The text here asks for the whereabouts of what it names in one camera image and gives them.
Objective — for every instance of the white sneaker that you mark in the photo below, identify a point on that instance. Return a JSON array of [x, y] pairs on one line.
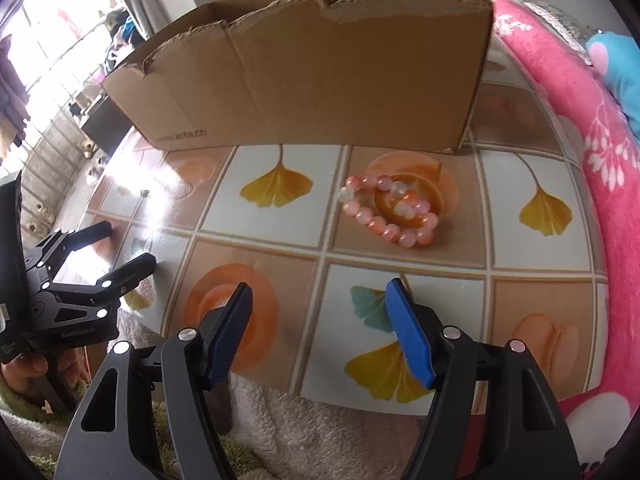
[[92, 176], [100, 161]]

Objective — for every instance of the pink floral blanket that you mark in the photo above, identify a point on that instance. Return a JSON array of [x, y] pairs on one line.
[[575, 85]]

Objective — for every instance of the brown cardboard box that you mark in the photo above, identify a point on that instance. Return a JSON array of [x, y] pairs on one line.
[[325, 75]]

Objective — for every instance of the white fluffy blanket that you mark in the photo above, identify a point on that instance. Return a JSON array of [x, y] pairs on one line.
[[310, 435]]

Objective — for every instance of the dark cabinet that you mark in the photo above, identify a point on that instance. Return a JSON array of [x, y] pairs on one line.
[[102, 127]]

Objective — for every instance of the beige slippers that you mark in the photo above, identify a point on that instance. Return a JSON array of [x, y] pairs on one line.
[[40, 215]]

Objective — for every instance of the metal window railing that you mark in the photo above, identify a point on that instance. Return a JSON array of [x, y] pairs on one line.
[[50, 160]]

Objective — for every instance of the grey glittery cushion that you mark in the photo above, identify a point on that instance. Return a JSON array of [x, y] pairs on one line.
[[555, 22]]

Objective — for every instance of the blue plush toy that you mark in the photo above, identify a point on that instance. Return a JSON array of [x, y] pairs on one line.
[[625, 75]]

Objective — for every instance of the hanging jacket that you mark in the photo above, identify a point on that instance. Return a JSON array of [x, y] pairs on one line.
[[10, 100]]

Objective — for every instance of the beige shoes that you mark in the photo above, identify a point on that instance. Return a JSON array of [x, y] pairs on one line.
[[89, 149]]

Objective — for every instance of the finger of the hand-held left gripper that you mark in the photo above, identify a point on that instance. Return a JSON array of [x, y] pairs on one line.
[[132, 272], [90, 235]]

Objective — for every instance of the green fluffy cloth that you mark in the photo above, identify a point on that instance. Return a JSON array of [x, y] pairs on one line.
[[17, 402]]

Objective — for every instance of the person's left hand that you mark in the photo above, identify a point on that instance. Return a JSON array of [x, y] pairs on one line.
[[22, 372]]

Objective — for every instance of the pile of clothes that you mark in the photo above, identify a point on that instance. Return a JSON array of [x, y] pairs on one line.
[[120, 35]]

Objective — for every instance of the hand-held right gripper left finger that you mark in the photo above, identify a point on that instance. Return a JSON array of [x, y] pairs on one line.
[[230, 335]]

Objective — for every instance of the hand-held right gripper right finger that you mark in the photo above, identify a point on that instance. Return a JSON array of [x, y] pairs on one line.
[[407, 335]]

